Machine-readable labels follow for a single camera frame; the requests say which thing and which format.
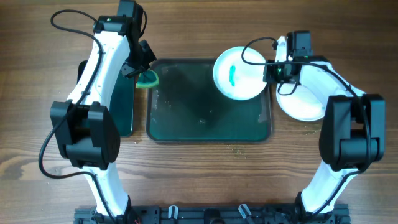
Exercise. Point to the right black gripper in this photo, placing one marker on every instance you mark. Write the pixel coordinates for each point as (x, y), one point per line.
(268, 73)

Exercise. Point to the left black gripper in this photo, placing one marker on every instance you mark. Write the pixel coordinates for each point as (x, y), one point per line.
(134, 70)

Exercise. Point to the green yellow sponge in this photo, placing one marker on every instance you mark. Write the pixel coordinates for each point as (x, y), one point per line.
(147, 79)

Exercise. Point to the white plate stained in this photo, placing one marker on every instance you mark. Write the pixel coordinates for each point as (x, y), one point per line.
(238, 73)
(301, 105)

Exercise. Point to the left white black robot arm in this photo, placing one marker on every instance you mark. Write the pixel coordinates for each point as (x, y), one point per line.
(85, 125)

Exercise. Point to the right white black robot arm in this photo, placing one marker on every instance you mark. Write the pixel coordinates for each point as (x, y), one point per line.
(352, 135)

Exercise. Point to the small dark green tray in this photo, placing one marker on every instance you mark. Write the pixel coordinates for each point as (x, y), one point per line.
(122, 105)

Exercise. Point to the large dark green tray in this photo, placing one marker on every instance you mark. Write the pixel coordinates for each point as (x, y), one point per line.
(186, 106)

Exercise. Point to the black aluminium base frame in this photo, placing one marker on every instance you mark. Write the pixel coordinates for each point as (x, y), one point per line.
(271, 213)

